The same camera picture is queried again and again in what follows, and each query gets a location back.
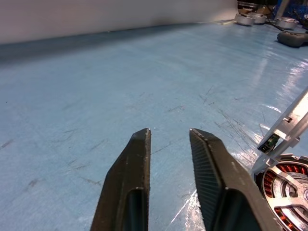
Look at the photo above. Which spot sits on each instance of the silver motor housing copper windings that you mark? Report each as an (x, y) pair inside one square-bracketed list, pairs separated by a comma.
[(268, 183)]

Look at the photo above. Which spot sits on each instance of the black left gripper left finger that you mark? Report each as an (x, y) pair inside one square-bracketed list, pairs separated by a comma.
[(125, 183)]

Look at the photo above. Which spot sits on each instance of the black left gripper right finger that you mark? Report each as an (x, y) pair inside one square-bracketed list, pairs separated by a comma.
[(223, 183)]

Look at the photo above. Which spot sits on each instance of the grey handheld controller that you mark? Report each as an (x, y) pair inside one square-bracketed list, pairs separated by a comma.
[(292, 39)]

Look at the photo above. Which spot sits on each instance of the silver round motor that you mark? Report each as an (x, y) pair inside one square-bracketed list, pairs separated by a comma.
[(244, 19), (260, 17), (286, 23)]

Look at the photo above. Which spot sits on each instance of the white flat card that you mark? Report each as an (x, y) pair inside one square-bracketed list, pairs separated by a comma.
[(226, 22)]

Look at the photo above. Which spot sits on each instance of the silver hinged motor lid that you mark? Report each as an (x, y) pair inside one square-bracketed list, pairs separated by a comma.
[(291, 125)]

